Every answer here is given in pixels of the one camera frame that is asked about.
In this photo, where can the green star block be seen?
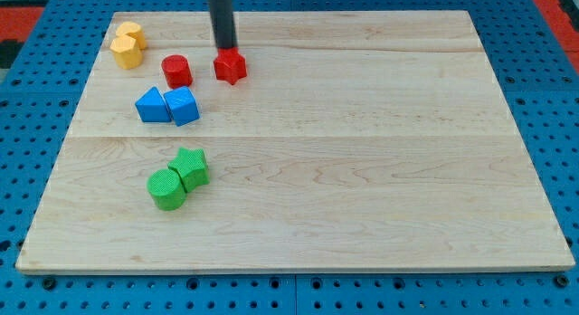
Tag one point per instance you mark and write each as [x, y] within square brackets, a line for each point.
[192, 168]

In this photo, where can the red star block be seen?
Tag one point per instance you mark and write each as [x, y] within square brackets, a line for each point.
[229, 65]

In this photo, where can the blue cube block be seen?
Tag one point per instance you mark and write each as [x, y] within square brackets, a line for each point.
[182, 105]

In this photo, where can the green cylinder block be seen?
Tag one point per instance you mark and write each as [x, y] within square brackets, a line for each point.
[166, 189]

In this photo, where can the red cylinder block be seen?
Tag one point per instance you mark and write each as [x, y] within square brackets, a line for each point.
[177, 71]

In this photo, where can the blue triangle block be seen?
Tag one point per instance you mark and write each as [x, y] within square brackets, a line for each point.
[151, 107]

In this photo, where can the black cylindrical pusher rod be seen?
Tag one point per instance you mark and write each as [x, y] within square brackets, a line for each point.
[221, 14]

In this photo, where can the yellow hexagon block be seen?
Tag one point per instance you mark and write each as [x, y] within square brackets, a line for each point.
[126, 52]

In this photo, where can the yellow rounded block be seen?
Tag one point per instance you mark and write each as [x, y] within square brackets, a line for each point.
[134, 31]

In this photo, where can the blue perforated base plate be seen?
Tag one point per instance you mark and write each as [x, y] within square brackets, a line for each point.
[48, 48]

